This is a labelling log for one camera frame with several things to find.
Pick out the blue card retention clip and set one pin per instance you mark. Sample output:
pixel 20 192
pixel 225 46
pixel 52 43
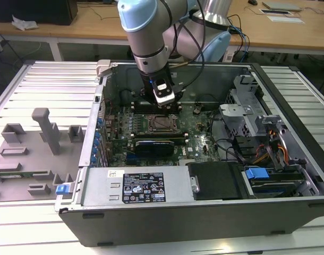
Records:
pixel 93 158
pixel 100 122
pixel 97 136
pixel 95 144

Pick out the light wooden desk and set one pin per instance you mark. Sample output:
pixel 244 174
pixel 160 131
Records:
pixel 85 29

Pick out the CPU socket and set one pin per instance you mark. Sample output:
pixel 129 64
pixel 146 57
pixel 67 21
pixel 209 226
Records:
pixel 151 125

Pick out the silver drive cage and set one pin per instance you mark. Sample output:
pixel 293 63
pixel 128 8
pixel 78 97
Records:
pixel 241 95

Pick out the black graphics card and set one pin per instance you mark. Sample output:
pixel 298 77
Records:
pixel 154 148

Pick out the silver metal cage bracket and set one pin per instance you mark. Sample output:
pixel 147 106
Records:
pixel 235 110

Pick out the black computer mouse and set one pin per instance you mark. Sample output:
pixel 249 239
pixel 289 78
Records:
pixel 252 2

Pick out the grey flat laptop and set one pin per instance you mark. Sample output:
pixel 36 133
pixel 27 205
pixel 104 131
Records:
pixel 281 6

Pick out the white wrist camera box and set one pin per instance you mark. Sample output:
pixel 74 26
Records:
pixel 164 95

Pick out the white crumpled paper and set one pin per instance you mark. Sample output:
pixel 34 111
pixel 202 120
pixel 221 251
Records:
pixel 25 23

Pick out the blue case latch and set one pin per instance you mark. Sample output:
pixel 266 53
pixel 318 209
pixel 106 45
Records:
pixel 63 190

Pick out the white paper sheet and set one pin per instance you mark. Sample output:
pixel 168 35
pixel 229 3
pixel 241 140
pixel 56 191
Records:
pixel 284 19

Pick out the black computer tower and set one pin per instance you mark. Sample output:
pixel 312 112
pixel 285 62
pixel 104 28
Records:
pixel 32 10

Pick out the green motherboard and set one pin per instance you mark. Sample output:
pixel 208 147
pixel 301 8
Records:
pixel 199 148

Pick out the green RAM stick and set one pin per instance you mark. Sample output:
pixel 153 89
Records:
pixel 16 175

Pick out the black open PC case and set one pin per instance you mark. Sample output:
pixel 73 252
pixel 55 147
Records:
pixel 151 225

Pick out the black RAM slot bank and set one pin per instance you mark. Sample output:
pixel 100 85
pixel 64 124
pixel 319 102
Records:
pixel 142 107
pixel 159 137

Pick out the hard disk in blue carrier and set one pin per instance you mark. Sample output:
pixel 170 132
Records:
pixel 257 174

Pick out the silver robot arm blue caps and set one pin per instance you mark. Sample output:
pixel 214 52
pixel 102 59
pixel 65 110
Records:
pixel 143 26

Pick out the round coin battery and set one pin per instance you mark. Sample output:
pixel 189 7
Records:
pixel 197 109

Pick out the grey parts rack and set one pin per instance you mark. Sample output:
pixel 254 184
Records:
pixel 32 159

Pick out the black plastic shroud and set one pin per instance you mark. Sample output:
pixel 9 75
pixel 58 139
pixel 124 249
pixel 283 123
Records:
pixel 215 180

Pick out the silver power supply unit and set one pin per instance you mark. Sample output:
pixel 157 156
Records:
pixel 103 186

